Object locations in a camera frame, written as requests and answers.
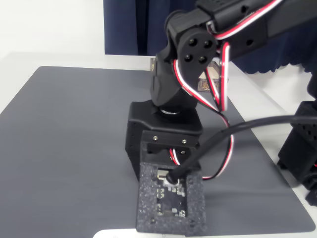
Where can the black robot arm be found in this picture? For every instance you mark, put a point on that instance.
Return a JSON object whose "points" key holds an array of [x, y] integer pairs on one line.
{"points": [[193, 49]]}

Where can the bark-pattern cardboard box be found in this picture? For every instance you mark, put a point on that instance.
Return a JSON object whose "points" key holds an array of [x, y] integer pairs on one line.
{"points": [[210, 79]]}

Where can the navy blue curtain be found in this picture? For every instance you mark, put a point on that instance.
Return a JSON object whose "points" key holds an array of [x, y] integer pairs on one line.
{"points": [[133, 24]]}

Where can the dark grey table mat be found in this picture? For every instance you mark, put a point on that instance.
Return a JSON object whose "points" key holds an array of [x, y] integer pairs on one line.
{"points": [[62, 148]]}

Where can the white rounded device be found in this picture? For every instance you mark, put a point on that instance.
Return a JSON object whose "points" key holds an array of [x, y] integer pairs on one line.
{"points": [[116, 234]]}

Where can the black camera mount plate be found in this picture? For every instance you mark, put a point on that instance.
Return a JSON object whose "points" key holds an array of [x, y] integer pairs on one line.
{"points": [[148, 198]]}

